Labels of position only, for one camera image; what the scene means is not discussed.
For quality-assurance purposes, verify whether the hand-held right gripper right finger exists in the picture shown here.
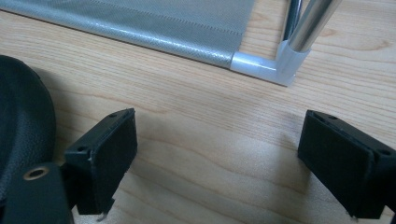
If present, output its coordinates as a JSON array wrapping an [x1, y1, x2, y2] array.
[[297, 109, 396, 219]]

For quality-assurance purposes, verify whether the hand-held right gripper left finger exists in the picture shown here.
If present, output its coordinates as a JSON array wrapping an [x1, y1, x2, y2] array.
[[63, 107, 139, 217]]

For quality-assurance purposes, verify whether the grey fabric metal rack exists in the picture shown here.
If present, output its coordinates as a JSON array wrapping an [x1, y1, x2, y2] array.
[[0, 0, 344, 88]]

